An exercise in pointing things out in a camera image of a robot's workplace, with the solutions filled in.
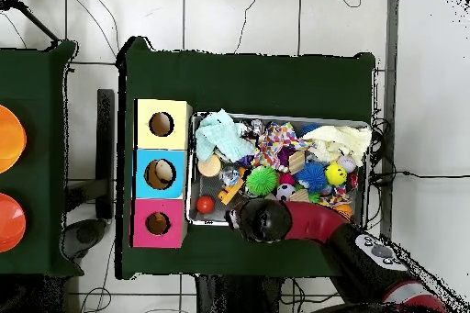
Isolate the mint green cloth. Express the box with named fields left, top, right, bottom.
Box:
left=194, top=109, right=257, bottom=164

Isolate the shallow clear mesh bin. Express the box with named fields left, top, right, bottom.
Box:
left=186, top=112, right=371, bottom=229

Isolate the wooden box with three holes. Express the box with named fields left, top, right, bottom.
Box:
left=131, top=98, right=194, bottom=250

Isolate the toy hamburger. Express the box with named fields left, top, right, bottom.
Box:
left=197, top=154, right=223, bottom=179

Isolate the orange flat plastic toy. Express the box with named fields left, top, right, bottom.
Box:
left=216, top=176, right=246, bottom=204

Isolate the green furry monster toy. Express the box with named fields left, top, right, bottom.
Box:
left=245, top=165, right=280, bottom=196

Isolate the colourful polka dot cloth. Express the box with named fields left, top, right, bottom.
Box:
left=252, top=121, right=310, bottom=173

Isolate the red ball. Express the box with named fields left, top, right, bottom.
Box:
left=196, top=195, right=217, bottom=215

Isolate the dark green table cloth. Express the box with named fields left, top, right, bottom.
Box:
left=116, top=36, right=377, bottom=281
left=0, top=39, right=79, bottom=277

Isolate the blue spiky ball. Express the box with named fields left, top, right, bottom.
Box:
left=296, top=162, right=330, bottom=196

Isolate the large yellow ball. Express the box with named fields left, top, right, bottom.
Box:
left=325, top=162, right=348, bottom=187

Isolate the cream yellow cloth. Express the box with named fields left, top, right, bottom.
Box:
left=304, top=125, right=374, bottom=168

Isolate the orange toy basketball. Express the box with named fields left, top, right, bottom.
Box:
left=333, top=203, right=354, bottom=219

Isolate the black stand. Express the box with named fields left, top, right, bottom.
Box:
left=95, top=88, right=118, bottom=220

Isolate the orange bowl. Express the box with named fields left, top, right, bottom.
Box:
left=0, top=192, right=28, bottom=254
left=0, top=104, right=28, bottom=175

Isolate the black cable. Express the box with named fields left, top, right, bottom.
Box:
left=234, top=0, right=267, bottom=54
left=370, top=168, right=470, bottom=183

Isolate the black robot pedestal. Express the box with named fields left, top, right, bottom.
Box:
left=194, top=274, right=287, bottom=313

